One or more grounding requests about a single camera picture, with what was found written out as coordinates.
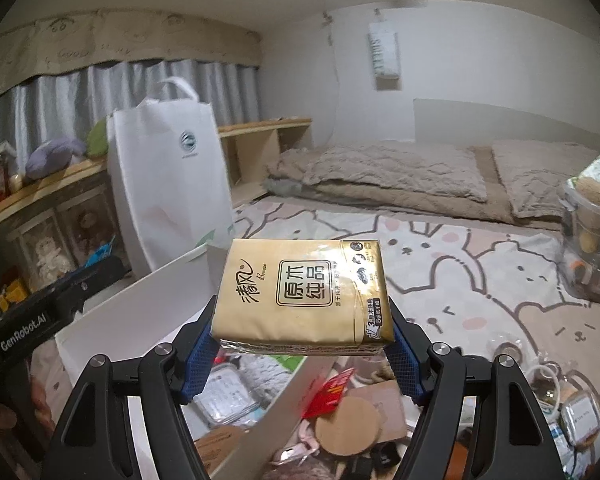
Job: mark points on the white storage box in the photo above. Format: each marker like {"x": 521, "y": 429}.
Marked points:
{"x": 145, "y": 310}

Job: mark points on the yellow tissue pack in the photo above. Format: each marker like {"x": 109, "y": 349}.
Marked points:
{"x": 300, "y": 295}

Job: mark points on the brown card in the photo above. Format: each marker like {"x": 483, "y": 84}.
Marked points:
{"x": 385, "y": 400}

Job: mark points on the clear plastic bin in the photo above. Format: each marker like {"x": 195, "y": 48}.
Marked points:
{"x": 590, "y": 260}

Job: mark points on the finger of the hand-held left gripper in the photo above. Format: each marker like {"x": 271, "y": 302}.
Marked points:
{"x": 100, "y": 254}
{"x": 100, "y": 277}

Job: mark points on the purple plush toy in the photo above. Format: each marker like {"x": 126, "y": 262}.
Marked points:
{"x": 55, "y": 155}

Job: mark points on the grey curtain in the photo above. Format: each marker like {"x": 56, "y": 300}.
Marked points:
{"x": 130, "y": 85}

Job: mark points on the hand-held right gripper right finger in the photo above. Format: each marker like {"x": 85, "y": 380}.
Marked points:
{"x": 405, "y": 365}

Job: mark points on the beige printed valance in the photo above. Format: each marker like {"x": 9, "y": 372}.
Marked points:
{"x": 130, "y": 35}

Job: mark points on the red packet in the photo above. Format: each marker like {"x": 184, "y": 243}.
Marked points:
{"x": 330, "y": 390}

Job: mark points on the beige textured pillow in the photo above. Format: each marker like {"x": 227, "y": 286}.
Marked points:
{"x": 535, "y": 175}
{"x": 395, "y": 170}

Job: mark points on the clear plastic case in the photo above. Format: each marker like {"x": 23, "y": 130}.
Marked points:
{"x": 225, "y": 400}

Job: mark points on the round wooden lid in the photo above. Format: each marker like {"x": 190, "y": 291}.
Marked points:
{"x": 347, "y": 427}

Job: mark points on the small golden ball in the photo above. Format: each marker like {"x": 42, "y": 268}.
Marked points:
{"x": 16, "y": 182}

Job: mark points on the yellow toy truck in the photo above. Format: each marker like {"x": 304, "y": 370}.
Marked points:
{"x": 12, "y": 292}

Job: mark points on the white headboard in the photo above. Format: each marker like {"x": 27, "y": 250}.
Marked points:
{"x": 480, "y": 120}

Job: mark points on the brown doll display case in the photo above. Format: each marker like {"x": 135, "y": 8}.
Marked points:
{"x": 87, "y": 225}

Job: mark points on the brown fuzzy item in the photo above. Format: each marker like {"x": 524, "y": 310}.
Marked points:
{"x": 595, "y": 191}

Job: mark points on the green plush toy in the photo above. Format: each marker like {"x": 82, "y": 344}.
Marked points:
{"x": 97, "y": 140}

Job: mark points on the wooden shelf unit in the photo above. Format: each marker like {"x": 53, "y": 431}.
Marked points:
{"x": 260, "y": 155}

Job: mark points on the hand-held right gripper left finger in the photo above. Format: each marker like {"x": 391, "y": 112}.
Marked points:
{"x": 197, "y": 370}

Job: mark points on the pink plastic item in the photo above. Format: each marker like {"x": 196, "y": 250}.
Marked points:
{"x": 300, "y": 440}

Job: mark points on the white tote bag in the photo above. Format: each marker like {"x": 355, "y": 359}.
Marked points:
{"x": 170, "y": 200}

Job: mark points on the cartoon animal printed bedsheet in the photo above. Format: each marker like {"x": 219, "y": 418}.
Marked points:
{"x": 430, "y": 260}

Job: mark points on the beige pillows and blanket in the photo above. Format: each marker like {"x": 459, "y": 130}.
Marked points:
{"x": 290, "y": 170}

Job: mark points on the white doll display case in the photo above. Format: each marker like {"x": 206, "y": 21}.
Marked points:
{"x": 45, "y": 257}

